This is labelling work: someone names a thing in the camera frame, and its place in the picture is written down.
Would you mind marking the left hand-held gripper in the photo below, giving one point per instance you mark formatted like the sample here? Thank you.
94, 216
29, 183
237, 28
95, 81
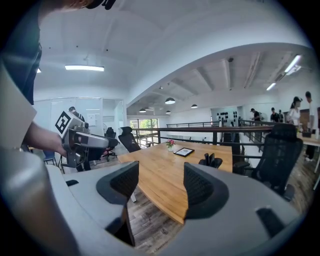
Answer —
62, 122

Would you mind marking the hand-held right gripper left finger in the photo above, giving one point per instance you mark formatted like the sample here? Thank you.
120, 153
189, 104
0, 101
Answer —
95, 197

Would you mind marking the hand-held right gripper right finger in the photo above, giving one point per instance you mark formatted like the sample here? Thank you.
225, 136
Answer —
237, 225

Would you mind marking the black cloth bundle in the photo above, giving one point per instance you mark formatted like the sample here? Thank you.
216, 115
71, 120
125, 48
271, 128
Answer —
211, 161

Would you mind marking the person's left forearm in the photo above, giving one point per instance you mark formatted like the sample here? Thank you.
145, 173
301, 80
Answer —
42, 137

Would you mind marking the black and red office chair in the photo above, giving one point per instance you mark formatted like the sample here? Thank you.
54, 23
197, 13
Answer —
110, 133

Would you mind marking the white paper notice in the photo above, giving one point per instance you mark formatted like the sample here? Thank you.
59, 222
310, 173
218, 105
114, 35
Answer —
91, 120

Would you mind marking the black mesh office chair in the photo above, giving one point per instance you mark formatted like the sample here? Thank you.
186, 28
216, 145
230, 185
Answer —
280, 155
128, 140

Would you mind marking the blue chair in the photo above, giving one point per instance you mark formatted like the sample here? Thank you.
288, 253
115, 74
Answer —
50, 155

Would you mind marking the large window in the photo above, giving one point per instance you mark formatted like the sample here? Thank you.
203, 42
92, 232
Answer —
145, 125

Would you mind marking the wooden table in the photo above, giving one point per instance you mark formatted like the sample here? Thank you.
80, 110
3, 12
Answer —
160, 175

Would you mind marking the pink flowers in white pot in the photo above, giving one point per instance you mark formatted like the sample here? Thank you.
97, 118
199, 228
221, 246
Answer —
170, 145

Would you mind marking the long ceiling light bar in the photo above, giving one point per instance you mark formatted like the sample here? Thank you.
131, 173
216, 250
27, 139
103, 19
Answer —
271, 86
292, 65
85, 68

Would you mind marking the square ceiling light panel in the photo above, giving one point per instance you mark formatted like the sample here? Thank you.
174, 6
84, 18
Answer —
39, 70

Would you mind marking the thin black balcony railing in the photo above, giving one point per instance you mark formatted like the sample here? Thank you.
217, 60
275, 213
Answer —
192, 123

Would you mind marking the black metal railing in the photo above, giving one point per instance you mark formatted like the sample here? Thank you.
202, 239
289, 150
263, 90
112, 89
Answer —
200, 129

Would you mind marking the white-legged work table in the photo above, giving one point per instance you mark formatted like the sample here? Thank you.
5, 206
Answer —
311, 141

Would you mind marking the person's black shirt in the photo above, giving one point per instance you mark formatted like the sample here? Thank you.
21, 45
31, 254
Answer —
25, 50

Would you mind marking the brown wooden counter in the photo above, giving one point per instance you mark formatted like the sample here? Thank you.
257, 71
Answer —
304, 117

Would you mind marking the person's head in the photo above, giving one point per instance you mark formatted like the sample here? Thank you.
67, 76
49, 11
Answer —
75, 2

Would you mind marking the glass partition wall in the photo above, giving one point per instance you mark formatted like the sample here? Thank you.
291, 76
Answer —
75, 105

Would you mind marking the black picture frame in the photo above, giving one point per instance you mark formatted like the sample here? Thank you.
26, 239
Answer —
184, 152

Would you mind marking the white wall display panel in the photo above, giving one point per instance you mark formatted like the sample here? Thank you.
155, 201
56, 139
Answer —
225, 115

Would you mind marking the black head-mounted camera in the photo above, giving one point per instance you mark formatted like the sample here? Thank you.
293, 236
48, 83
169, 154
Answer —
105, 3

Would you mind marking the ceiling dome camera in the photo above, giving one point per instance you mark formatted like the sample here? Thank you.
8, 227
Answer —
230, 59

